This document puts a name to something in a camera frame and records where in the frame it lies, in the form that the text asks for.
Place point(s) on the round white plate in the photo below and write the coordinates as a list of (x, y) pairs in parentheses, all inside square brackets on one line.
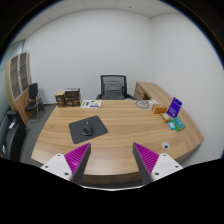
[(142, 104)]

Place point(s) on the orange brown box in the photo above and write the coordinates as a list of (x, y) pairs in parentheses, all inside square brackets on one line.
[(159, 108)]

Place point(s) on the green packet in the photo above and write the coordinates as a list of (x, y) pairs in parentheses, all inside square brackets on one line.
[(178, 124)]

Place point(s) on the small brown cardboard box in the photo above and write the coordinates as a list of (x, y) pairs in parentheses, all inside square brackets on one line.
[(60, 98)]

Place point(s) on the wooden side cabinet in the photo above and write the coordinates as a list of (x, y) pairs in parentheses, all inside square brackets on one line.
[(140, 93)]

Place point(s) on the wooden office desk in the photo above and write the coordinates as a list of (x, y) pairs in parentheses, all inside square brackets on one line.
[(111, 160)]

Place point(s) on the black mesh office chair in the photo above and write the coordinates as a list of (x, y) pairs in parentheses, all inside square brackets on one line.
[(113, 87)]

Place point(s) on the small tan box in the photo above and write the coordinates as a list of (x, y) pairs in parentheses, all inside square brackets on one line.
[(165, 117)]

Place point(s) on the dark brown stacked box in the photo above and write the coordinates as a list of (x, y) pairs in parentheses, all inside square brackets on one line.
[(72, 97)]

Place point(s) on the wooden bookshelf cabinet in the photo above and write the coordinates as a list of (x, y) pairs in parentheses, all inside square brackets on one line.
[(18, 79)]

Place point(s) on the purple sign stand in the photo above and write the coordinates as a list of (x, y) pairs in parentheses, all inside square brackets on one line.
[(174, 108)]

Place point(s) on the black visitor chair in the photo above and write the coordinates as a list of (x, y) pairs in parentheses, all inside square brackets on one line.
[(34, 102)]

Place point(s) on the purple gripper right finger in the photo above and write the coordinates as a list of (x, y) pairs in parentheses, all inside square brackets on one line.
[(153, 166)]

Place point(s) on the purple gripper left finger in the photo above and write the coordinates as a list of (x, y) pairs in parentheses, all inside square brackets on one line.
[(70, 166)]

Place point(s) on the dark grey mouse pad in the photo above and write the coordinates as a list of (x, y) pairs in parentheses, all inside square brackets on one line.
[(76, 129)]

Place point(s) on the white green leaflet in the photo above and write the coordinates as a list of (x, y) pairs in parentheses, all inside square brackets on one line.
[(91, 104)]

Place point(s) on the black armchair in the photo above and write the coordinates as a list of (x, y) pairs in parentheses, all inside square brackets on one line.
[(12, 135)]

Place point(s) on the desk cable grommet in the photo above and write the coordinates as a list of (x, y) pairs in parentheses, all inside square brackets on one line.
[(165, 145)]

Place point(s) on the small blue packet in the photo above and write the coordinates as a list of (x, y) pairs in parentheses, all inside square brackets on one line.
[(171, 125)]

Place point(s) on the black computer mouse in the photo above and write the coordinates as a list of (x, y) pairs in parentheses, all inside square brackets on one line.
[(87, 129)]

